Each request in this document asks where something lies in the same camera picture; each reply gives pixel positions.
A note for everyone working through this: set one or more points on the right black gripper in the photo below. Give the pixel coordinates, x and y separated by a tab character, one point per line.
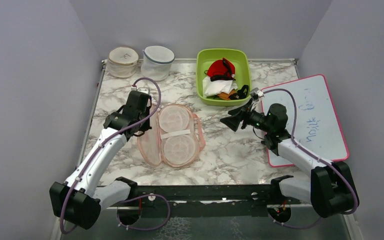
237	115

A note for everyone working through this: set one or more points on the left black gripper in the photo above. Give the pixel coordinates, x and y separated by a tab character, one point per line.
147	111

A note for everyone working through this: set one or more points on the floral mesh laundry bag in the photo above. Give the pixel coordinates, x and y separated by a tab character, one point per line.
175	138

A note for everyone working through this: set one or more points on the red and black bra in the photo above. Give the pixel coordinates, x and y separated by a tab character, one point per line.
221	70

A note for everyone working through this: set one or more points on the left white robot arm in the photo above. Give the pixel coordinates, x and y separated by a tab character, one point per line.
79	199

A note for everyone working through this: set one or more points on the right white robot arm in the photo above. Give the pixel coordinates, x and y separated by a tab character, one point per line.
331	188

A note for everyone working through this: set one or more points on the beige round laundry bag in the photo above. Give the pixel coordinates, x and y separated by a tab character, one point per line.
122	62

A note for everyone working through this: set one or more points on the orange and black items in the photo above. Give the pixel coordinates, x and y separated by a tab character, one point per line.
235	94

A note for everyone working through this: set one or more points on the crumpled white cloth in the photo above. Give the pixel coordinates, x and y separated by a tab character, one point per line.
213	88

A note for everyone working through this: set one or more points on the green plastic bin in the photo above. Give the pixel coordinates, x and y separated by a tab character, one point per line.
239	60

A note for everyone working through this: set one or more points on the pink framed whiteboard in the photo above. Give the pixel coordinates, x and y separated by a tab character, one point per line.
312	117

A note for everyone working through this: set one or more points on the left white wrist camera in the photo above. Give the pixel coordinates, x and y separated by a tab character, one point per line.
145	90

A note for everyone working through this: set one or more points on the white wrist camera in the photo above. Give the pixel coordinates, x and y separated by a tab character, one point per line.
145	90
256	96

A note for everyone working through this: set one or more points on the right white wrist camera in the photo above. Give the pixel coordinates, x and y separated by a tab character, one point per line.
256	96

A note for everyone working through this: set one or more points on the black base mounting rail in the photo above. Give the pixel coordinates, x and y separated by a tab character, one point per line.
195	201

